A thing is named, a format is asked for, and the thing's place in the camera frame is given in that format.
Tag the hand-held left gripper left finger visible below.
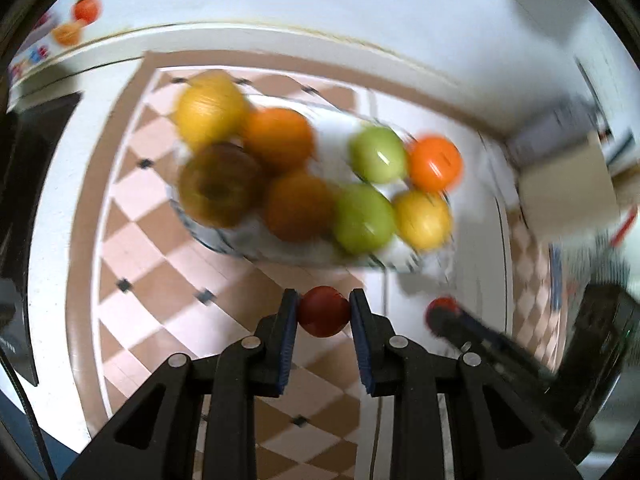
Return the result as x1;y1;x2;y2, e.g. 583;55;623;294
62;288;301;480

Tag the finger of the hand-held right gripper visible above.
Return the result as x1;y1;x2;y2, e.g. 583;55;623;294
429;305;557;388

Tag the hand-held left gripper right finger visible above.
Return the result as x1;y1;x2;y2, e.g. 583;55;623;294
348;288;583;480

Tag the red cherry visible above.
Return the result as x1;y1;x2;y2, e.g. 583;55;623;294
425;296;460;328
298;286;352;338

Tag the white patterned oval plate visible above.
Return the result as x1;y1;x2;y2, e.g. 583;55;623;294
167;97;458;275

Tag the green apple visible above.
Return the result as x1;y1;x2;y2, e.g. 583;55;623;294
332;183;398;255
348;126;408;184

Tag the yellow pear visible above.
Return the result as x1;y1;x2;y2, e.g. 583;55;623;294
393;190;453;252
174;72;249;152

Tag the dark orange round fruit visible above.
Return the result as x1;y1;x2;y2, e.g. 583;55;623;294
264;170;337;243

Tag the brown apple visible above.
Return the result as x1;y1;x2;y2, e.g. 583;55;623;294
178;141;266;228

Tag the orange tangerine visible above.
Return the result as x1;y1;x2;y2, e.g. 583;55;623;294
242;108;316;175
407;134;465;193

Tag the checkered brown table mat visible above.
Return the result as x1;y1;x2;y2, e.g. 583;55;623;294
65;50;571;480

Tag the beige utensil holder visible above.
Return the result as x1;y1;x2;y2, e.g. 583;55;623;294
517;132;623;236

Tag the black gas stove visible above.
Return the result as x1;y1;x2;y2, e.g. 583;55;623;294
0;91;83;387

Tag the colourful wall sticker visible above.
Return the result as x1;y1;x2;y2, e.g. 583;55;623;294
7;0;103;91

